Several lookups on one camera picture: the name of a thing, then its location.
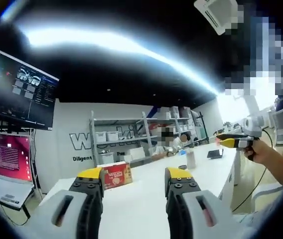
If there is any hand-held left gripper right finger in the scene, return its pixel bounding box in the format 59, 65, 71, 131
164, 167, 244, 239

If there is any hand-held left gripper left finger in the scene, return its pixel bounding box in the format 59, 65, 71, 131
19, 167, 105, 239

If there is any white plastic cup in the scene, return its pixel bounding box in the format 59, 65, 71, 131
185, 148, 197, 170

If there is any red coffee box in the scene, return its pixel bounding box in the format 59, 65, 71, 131
97, 161, 134, 190

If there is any person's right hand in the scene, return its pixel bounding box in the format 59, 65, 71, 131
248, 139, 272, 164

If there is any white mesh office chair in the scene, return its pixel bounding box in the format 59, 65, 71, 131
268, 107, 283, 151

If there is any black tripod stand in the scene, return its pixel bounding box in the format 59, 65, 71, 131
198, 111, 210, 145

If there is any metal storage shelf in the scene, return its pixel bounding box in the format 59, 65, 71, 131
95, 106, 199, 165

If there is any grey metal shelving rack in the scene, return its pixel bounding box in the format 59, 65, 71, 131
89, 106, 207, 167

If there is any person's grey shirt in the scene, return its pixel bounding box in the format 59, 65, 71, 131
241, 189, 283, 239

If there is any white laptop red screen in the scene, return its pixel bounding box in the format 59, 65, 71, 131
0, 131, 36, 211

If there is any white ceiling air conditioner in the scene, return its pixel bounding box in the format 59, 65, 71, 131
193, 0, 239, 35

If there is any ceiling light strip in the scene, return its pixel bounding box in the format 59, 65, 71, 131
0, 0, 222, 97

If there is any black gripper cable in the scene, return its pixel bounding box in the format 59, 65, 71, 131
232, 128, 274, 213

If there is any black wall monitor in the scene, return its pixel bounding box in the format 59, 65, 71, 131
0, 49, 60, 131

